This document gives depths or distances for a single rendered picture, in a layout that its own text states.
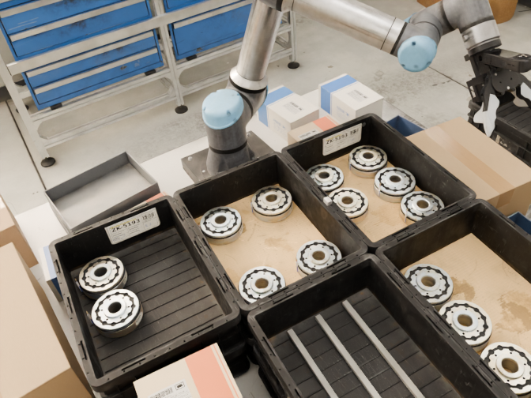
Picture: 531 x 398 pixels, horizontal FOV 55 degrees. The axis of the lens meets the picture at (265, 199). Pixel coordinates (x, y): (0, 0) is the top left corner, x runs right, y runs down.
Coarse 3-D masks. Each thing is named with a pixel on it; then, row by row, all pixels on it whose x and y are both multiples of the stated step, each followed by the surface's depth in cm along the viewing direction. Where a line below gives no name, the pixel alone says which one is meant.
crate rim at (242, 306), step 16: (256, 160) 131; (224, 176) 128; (176, 192) 124; (192, 224) 116; (352, 240) 110; (352, 256) 106; (224, 272) 105; (320, 272) 104; (288, 288) 101; (240, 304) 100; (256, 304) 99
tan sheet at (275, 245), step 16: (240, 208) 132; (256, 224) 128; (272, 224) 128; (288, 224) 127; (304, 224) 127; (240, 240) 125; (256, 240) 124; (272, 240) 124; (288, 240) 124; (304, 240) 123; (224, 256) 122; (240, 256) 121; (256, 256) 121; (272, 256) 120; (288, 256) 120; (240, 272) 118; (288, 272) 117
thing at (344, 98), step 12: (324, 84) 178; (336, 84) 178; (348, 84) 177; (360, 84) 177; (324, 96) 179; (336, 96) 173; (348, 96) 172; (360, 96) 172; (372, 96) 171; (324, 108) 182; (336, 108) 176; (348, 108) 169; (360, 108) 167; (372, 108) 170; (348, 120) 172
